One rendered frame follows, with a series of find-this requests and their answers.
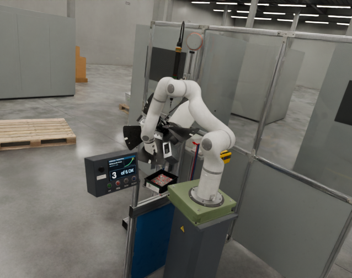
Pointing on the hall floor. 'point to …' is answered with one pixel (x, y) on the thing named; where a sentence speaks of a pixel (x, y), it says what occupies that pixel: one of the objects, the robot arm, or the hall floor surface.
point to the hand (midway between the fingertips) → (151, 157)
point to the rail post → (129, 247)
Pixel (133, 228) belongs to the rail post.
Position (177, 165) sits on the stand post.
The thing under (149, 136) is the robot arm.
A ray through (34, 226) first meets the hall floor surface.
